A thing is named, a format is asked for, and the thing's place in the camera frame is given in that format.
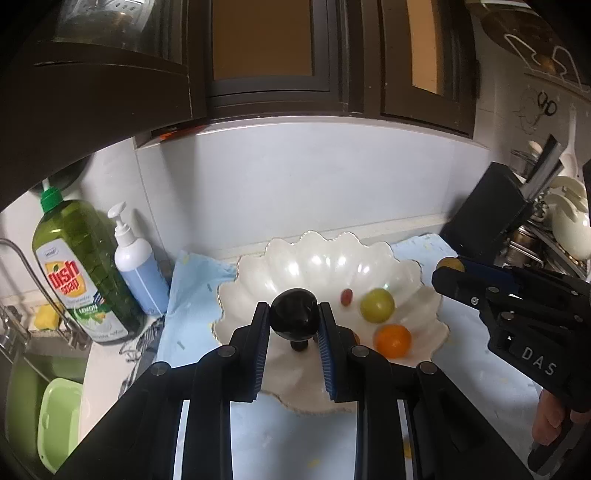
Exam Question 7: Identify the green plastic basin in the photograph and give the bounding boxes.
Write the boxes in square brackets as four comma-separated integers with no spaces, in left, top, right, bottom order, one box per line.
[37,378,82,474]

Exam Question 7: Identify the light blue cloth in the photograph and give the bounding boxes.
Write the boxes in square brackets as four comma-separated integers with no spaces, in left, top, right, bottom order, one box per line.
[156,232,555,480]

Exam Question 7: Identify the brown longan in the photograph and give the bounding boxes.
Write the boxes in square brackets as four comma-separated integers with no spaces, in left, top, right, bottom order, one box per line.
[436,257,465,273]

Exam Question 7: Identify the steel sink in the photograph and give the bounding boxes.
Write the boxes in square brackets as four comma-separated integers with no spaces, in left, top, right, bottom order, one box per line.
[1,338,89,479]

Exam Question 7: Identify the yellow sponge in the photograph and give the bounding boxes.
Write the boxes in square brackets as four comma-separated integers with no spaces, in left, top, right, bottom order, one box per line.
[33,304,61,331]

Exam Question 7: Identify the dark grape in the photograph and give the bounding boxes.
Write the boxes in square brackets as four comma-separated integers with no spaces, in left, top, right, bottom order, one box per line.
[290,340,308,352]
[270,288,320,342]

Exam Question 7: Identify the white ladle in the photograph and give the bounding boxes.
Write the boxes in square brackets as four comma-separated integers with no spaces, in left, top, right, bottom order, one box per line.
[560,104,578,179]

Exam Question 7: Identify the green dish soap bottle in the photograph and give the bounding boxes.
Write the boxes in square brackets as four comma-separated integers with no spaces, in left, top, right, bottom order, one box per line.
[32,186,144,344]

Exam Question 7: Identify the blue pump soap bottle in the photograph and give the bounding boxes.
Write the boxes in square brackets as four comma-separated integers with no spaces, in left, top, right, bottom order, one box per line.
[107,202,169,317]

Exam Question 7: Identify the black knife block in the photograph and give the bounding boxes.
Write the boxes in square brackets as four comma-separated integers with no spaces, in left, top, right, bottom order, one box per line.
[438,133,565,266]

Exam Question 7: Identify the cream ceramic pot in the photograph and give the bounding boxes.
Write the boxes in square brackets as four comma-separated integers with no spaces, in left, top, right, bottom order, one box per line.
[544,176,591,261]

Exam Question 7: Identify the wall rack with boards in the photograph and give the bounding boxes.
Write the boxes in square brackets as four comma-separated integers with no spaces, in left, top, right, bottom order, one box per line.
[465,1,590,99]

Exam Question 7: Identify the green round fruit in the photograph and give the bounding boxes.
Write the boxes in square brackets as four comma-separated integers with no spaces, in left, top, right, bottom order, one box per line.
[360,288,396,324]

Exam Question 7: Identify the dark wooden window frame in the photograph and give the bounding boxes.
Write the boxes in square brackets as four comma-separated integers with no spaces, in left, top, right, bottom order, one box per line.
[1,1,478,205]

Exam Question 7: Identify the person's right hand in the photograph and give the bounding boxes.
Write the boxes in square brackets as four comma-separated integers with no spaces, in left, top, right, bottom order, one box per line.
[532,389,566,446]

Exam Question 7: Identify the black scissors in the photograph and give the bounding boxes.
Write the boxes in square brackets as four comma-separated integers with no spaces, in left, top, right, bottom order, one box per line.
[533,91,558,127]

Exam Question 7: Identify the orange tangerine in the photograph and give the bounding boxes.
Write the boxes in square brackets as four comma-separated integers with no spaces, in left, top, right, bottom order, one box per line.
[374,324,413,360]

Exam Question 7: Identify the tall chrome faucet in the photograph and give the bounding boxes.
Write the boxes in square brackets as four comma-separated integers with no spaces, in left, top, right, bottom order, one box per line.
[1,238,91,351]

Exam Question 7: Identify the white scalloped ceramic bowl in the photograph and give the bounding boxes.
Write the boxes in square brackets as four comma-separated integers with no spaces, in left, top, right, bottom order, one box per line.
[212,231,452,416]

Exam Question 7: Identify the dark grape bottom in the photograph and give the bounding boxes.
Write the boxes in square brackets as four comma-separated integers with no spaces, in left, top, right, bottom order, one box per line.
[290,340,308,352]

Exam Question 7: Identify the red jujube date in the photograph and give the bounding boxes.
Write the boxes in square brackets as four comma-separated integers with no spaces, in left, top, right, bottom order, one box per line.
[341,289,353,307]

